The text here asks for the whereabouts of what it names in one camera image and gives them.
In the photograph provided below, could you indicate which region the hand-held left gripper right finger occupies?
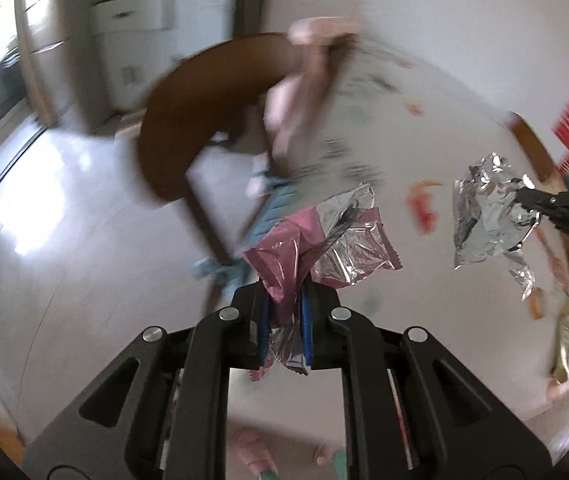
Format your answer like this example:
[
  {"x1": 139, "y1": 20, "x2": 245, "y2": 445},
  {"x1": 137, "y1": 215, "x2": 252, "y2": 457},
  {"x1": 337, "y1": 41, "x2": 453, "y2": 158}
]
[{"x1": 301, "y1": 280, "x2": 553, "y2": 480}]

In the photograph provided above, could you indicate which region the silver foil sheet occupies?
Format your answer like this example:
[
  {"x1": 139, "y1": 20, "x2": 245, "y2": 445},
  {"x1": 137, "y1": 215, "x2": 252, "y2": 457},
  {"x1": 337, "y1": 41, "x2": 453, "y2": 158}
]
[{"x1": 452, "y1": 152, "x2": 543, "y2": 301}]

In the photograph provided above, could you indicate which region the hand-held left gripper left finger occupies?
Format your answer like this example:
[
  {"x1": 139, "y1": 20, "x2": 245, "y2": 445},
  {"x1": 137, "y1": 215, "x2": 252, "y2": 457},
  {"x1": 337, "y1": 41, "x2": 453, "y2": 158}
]
[{"x1": 23, "y1": 282, "x2": 270, "y2": 480}]

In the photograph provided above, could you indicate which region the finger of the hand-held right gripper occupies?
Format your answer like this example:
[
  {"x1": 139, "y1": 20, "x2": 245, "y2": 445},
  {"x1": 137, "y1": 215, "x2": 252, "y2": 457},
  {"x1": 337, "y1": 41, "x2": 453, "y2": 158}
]
[{"x1": 515, "y1": 186, "x2": 565, "y2": 226}]

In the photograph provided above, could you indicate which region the brown wooden chair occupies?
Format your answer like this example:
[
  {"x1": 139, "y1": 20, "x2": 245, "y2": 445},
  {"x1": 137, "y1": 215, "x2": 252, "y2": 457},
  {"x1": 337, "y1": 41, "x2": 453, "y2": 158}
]
[
  {"x1": 507, "y1": 112, "x2": 569, "y2": 301},
  {"x1": 137, "y1": 32, "x2": 310, "y2": 266}
]

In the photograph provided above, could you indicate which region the silver refrigerator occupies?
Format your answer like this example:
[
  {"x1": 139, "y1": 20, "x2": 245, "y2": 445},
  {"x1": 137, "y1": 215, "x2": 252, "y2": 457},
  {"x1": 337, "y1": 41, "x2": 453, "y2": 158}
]
[{"x1": 14, "y1": 0, "x2": 82, "y2": 128}]

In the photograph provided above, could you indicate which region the pink foil snack wrapper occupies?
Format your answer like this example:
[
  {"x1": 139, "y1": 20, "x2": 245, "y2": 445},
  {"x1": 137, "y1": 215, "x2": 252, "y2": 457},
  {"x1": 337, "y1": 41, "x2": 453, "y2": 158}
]
[{"x1": 242, "y1": 182, "x2": 403, "y2": 376}]

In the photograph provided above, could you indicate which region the pink cloth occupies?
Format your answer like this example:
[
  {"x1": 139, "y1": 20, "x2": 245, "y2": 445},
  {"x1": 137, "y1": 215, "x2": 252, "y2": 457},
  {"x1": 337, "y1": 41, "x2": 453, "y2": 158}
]
[{"x1": 264, "y1": 16, "x2": 360, "y2": 176}]

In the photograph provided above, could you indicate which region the white drawer cabinet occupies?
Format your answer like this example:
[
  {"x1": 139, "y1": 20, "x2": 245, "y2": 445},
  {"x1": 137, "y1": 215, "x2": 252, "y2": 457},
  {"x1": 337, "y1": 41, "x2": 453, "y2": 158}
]
[{"x1": 89, "y1": 0, "x2": 245, "y2": 111}]

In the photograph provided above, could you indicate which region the pink slipper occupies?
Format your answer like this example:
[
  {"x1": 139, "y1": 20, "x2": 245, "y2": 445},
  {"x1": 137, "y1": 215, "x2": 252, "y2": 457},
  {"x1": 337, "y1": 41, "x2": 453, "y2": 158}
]
[{"x1": 232, "y1": 427, "x2": 278, "y2": 476}]

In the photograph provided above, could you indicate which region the gold paper bag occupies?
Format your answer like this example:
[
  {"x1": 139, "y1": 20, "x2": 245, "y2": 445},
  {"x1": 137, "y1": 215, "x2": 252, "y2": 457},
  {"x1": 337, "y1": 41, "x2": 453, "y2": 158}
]
[{"x1": 549, "y1": 305, "x2": 569, "y2": 386}]

